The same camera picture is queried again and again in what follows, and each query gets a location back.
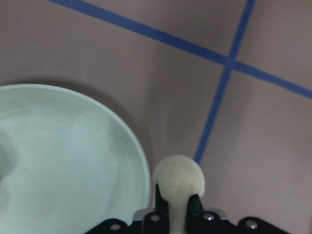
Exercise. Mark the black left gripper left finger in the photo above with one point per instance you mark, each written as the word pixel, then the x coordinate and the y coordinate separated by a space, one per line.
pixel 161 205

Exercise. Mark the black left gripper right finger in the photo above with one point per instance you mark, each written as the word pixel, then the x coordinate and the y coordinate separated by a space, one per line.
pixel 194 206

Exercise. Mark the white bun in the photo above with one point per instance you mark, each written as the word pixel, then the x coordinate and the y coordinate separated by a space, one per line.
pixel 178 178

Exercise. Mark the light green plate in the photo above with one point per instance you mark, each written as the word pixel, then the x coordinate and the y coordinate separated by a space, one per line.
pixel 67 162

